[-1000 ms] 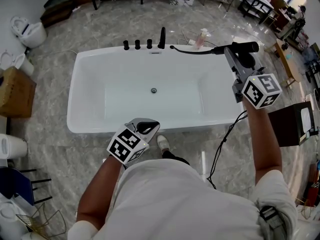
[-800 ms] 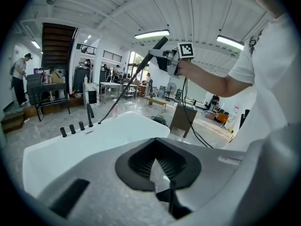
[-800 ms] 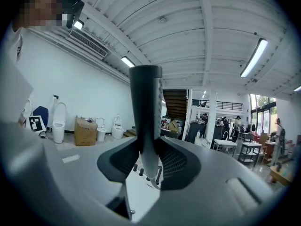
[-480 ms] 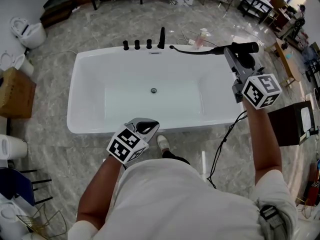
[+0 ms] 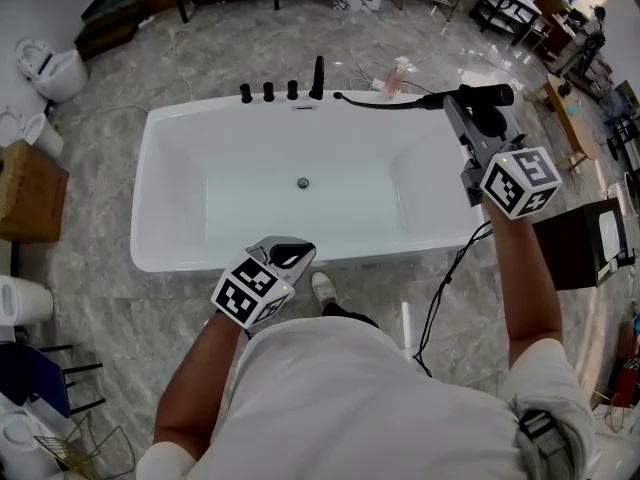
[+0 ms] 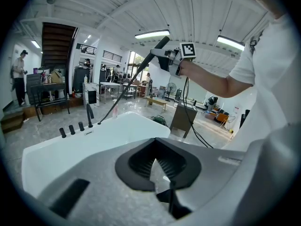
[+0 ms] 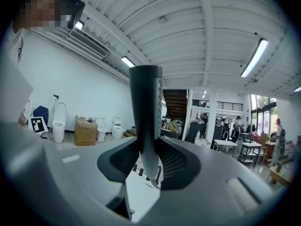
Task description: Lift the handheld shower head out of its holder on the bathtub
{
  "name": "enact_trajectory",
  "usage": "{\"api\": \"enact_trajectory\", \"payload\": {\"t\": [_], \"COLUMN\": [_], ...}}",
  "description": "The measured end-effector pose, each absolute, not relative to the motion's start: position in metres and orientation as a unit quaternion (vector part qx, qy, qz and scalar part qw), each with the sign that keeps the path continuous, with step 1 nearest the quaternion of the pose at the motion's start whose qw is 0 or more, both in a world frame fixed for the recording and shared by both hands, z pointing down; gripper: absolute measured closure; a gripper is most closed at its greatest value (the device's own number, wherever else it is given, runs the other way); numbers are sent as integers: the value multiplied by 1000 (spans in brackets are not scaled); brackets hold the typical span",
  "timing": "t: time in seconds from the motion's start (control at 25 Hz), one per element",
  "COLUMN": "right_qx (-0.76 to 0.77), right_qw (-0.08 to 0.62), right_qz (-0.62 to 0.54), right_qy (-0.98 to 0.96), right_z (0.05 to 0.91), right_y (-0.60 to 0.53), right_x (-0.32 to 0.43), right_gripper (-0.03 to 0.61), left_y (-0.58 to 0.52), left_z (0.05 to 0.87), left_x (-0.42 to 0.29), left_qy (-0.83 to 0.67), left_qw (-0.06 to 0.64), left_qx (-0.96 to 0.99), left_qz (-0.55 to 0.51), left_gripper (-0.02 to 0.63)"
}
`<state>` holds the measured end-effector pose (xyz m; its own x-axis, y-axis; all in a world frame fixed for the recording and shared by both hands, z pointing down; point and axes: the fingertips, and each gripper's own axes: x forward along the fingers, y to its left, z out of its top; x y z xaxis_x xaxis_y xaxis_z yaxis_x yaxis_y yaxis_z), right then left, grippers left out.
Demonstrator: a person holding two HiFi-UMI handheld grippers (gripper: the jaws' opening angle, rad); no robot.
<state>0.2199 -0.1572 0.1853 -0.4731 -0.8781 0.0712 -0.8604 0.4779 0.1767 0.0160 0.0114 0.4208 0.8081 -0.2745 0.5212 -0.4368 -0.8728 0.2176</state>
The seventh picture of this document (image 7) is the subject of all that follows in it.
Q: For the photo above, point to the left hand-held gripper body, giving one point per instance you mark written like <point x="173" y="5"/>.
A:
<point x="38" y="125"/>

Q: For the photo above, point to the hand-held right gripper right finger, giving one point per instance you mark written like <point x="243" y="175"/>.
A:
<point x="207" y="192"/>

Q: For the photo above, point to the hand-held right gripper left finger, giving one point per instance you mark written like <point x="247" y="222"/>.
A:
<point x="70" y="185"/>

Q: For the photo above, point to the person's left forearm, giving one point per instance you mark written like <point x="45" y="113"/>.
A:
<point x="22" y="120"/>

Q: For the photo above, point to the white bathtub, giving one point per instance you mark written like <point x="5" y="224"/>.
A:
<point x="143" y="201"/>

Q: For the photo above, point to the blue chair with black legs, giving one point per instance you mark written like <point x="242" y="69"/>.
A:
<point x="42" y="110"/>

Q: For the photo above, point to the person's white shirt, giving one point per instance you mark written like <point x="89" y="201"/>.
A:
<point x="11" y="91"/>

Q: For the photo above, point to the brown cardboard box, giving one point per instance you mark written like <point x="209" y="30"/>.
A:
<point x="85" y="131"/>

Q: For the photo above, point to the white table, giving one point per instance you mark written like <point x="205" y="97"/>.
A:
<point x="225" y="144"/>

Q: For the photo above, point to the black curved faucet spout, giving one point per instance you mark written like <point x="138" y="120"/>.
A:
<point x="159" y="173"/>

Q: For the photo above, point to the white pump bottle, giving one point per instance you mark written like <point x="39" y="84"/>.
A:
<point x="198" y="135"/>

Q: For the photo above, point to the black cabinet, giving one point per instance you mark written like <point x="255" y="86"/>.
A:
<point x="219" y="134"/>
<point x="197" y="132"/>

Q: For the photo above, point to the chrome arched faucet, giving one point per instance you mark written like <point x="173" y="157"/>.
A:
<point x="225" y="134"/>

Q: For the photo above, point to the black faucet knob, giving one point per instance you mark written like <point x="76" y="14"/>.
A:
<point x="135" y="168"/>
<point x="141" y="172"/>
<point x="147" y="178"/>

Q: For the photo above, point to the dark side table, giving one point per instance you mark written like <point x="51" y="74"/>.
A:
<point x="251" y="146"/>

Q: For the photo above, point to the open cardboard box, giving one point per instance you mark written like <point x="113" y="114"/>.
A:
<point x="174" y="125"/>

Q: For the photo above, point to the long wooden table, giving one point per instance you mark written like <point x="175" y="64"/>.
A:
<point x="281" y="176"/>

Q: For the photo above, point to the dark small bottle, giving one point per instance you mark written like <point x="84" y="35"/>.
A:
<point x="278" y="167"/>

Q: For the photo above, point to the brown wooden step platform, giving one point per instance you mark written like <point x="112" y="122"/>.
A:
<point x="130" y="132"/>

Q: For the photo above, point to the teal container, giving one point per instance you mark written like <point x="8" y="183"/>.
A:
<point x="285" y="172"/>

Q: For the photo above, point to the black balcony railing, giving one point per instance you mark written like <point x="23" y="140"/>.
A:
<point x="229" y="105"/>

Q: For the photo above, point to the dark wooden staircase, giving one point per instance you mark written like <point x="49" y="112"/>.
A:
<point x="176" y="103"/>

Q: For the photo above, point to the glass entrance doors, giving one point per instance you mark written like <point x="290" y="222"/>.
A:
<point x="263" y="115"/>

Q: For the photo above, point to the ceiling air conditioner vent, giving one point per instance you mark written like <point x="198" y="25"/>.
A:
<point x="89" y="43"/>

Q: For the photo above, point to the long ceiling light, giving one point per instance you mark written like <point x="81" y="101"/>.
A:
<point x="254" y="56"/>
<point x="79" y="25"/>
<point x="128" y="61"/>
<point x="297" y="88"/>

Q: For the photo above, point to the person's head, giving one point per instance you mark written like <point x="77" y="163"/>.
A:
<point x="40" y="8"/>

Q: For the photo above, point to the round smoke detector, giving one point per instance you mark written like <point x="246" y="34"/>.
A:
<point x="163" y="19"/>

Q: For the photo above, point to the black wall bracket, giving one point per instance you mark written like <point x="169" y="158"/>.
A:
<point x="56" y="96"/>

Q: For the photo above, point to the black head-worn camera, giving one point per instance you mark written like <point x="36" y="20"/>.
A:
<point x="76" y="14"/>

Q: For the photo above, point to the ceiling security camera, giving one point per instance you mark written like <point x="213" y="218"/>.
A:
<point x="254" y="80"/>

